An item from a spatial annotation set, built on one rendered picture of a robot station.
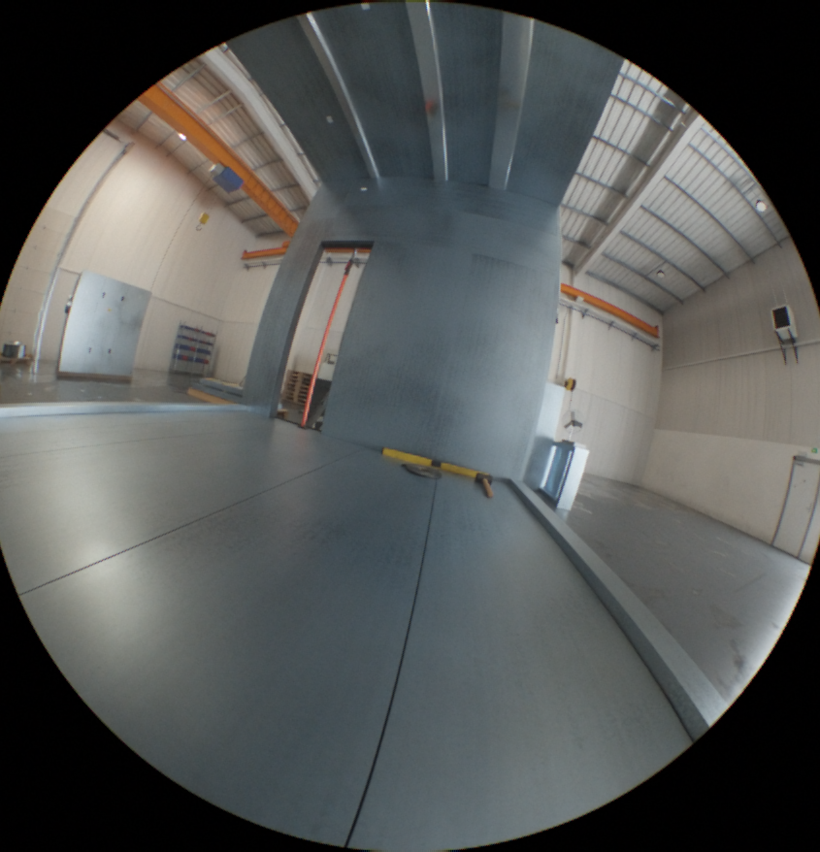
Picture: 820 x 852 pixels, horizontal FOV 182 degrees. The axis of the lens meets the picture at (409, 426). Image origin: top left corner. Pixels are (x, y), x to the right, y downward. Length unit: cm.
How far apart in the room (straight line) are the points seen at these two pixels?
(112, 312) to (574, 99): 755
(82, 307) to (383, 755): 699
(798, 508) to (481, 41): 921
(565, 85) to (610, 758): 277
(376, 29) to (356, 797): 285
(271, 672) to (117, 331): 695
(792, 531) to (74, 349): 1559
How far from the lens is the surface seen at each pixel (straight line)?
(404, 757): 41
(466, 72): 242
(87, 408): 185
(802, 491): 888
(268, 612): 51
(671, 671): 71
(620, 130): 827
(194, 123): 956
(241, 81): 942
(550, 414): 384
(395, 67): 251
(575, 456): 336
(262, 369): 252
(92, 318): 693
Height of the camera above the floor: 77
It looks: 5 degrees down
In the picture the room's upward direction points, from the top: 14 degrees clockwise
